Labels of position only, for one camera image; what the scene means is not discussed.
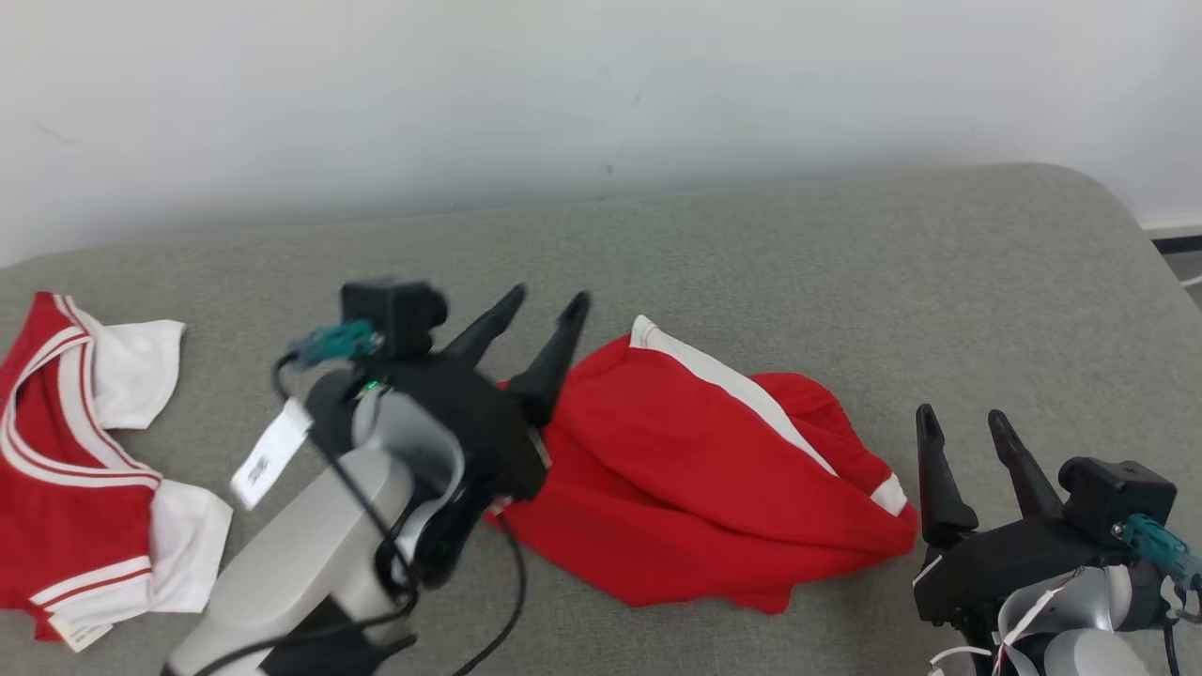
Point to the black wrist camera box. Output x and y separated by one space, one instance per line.
394 314
1113 498

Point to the red shorts with white stripe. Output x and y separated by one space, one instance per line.
676 469

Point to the white wall baseboard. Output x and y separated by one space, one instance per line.
1174 226

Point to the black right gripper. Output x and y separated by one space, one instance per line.
1005 563

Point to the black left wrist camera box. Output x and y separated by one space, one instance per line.
394 314

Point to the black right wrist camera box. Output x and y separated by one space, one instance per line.
1113 498

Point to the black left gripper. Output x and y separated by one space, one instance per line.
479 422

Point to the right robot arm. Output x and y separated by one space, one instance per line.
1089 652

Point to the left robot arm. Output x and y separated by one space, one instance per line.
300 554

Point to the red and white basketball jersey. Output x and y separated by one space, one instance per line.
56 507

